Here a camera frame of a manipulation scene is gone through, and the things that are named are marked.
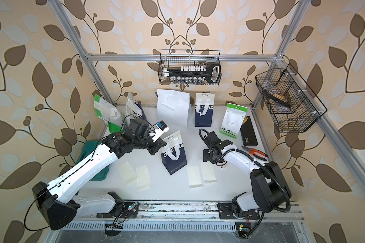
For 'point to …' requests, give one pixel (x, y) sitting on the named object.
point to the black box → (248, 133)
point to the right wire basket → (294, 107)
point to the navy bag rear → (204, 104)
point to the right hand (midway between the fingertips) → (209, 158)
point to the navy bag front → (173, 156)
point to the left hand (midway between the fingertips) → (163, 140)
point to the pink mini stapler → (222, 166)
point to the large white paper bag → (174, 108)
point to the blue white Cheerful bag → (134, 109)
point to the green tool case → (88, 147)
